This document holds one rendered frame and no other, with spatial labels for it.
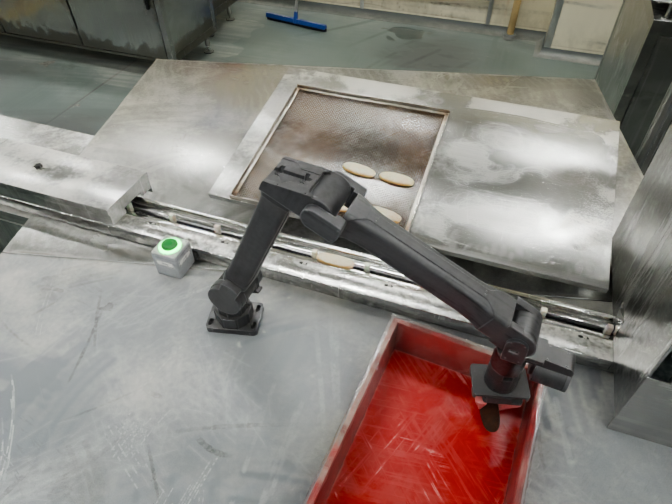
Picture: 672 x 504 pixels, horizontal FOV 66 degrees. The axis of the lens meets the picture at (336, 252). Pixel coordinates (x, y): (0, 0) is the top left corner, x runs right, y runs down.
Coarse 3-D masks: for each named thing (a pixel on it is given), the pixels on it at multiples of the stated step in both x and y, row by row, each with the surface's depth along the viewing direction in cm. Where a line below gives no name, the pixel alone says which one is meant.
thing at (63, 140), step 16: (0, 128) 181; (16, 128) 181; (32, 128) 181; (48, 128) 181; (32, 144) 174; (48, 144) 174; (64, 144) 174; (80, 144) 174; (0, 208) 151; (0, 224) 159; (16, 224) 156; (0, 240) 166
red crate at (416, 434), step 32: (384, 384) 109; (416, 384) 108; (448, 384) 108; (384, 416) 103; (416, 416) 103; (448, 416) 103; (480, 416) 103; (512, 416) 103; (352, 448) 99; (384, 448) 99; (416, 448) 99; (448, 448) 99; (480, 448) 99; (512, 448) 99; (352, 480) 95; (384, 480) 95; (416, 480) 95; (448, 480) 95; (480, 480) 95
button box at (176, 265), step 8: (184, 240) 129; (184, 248) 128; (152, 256) 127; (160, 256) 126; (168, 256) 125; (176, 256) 126; (184, 256) 129; (192, 256) 133; (160, 264) 128; (168, 264) 127; (176, 264) 126; (184, 264) 130; (160, 272) 131; (168, 272) 130; (176, 272) 128; (184, 272) 131
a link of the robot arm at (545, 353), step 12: (504, 348) 83; (516, 348) 81; (528, 348) 81; (540, 348) 85; (552, 348) 85; (516, 360) 83; (528, 360) 84; (540, 360) 84; (552, 360) 84; (564, 360) 84; (540, 372) 85; (552, 372) 84; (564, 372) 84; (552, 384) 85; (564, 384) 84
